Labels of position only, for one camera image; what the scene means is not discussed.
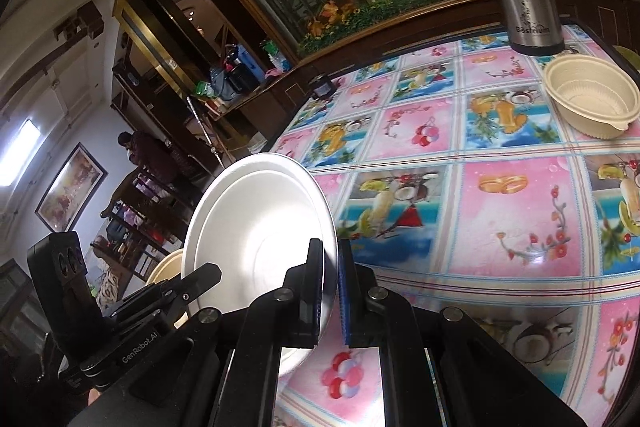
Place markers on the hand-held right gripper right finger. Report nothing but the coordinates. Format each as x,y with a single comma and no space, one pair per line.
345,302

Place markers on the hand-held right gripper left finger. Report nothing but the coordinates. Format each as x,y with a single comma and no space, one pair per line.
314,292

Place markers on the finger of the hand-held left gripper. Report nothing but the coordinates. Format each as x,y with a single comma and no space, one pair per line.
195,282

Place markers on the beige ribbed bowl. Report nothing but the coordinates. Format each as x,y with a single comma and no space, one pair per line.
585,92
167,267

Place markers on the white foam bowl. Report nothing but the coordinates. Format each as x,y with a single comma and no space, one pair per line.
260,227

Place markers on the bright window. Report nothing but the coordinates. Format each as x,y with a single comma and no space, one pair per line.
22,152

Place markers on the printed plastic tablecloth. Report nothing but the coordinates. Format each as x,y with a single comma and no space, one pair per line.
500,217

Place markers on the wooden side counter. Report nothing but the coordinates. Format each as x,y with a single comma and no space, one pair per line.
265,107

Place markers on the green packet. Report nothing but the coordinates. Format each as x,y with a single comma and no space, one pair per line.
202,90

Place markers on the small black pot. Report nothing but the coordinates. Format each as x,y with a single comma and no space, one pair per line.
322,87

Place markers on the black kitchen appliance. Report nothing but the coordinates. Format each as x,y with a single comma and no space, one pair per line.
239,79

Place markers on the blue box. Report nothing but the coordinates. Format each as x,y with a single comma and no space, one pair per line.
247,59

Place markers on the gold-framed glass cabinet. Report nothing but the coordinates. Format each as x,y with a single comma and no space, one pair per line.
150,37

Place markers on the framed wall picture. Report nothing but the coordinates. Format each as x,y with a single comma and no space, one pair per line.
70,187

